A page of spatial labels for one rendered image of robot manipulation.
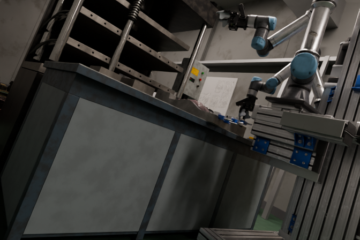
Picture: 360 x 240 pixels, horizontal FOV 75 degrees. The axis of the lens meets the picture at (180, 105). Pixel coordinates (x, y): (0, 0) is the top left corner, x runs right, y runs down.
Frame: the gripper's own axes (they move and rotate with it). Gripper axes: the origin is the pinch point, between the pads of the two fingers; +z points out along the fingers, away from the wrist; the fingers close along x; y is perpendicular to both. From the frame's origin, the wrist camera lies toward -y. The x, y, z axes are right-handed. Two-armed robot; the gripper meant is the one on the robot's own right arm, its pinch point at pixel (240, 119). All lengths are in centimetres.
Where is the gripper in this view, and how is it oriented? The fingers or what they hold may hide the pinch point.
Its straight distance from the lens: 192.6
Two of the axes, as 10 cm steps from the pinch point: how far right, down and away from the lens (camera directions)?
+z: -3.4, 9.4, -0.7
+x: 7.0, 3.1, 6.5
